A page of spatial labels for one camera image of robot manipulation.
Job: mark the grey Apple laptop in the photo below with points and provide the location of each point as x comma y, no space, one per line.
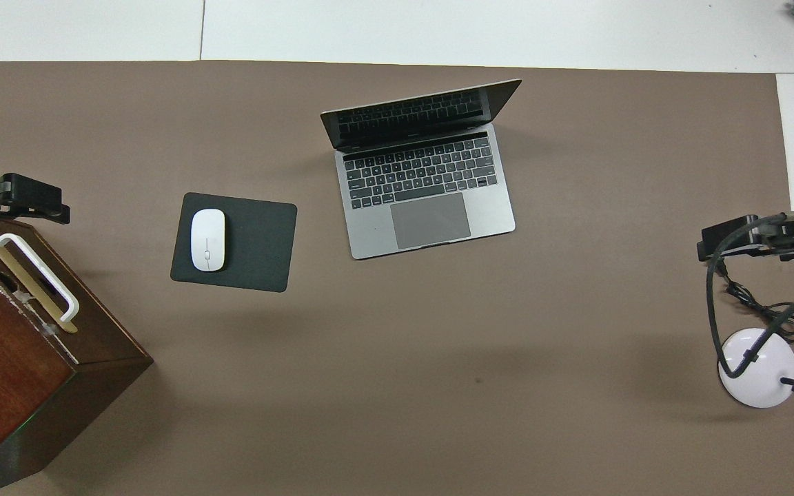
431,220

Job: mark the brown table mat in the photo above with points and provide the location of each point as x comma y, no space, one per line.
438,379

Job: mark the white desk lamp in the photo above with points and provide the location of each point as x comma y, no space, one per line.
759,379

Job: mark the white computer mouse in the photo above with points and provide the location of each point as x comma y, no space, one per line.
207,238

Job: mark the dark brown wooden box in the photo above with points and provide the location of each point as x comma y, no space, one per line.
4,386

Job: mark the black mouse pad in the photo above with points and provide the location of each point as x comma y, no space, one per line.
259,241

